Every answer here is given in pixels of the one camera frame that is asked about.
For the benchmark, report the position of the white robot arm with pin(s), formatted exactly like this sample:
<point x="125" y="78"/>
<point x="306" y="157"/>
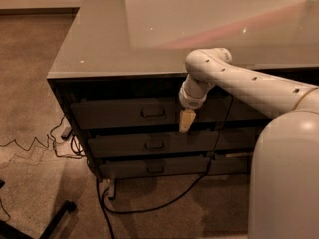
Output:
<point x="284" y="188"/>

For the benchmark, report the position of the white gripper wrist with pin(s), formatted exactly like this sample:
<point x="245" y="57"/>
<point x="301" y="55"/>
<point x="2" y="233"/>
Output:
<point x="190" y="101"/>

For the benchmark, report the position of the black power adapter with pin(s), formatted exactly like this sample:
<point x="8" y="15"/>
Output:
<point x="66" y="133"/>

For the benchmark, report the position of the grey drawer cabinet counter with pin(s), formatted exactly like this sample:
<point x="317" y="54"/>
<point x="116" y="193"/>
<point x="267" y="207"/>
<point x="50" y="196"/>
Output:
<point x="132" y="49"/>

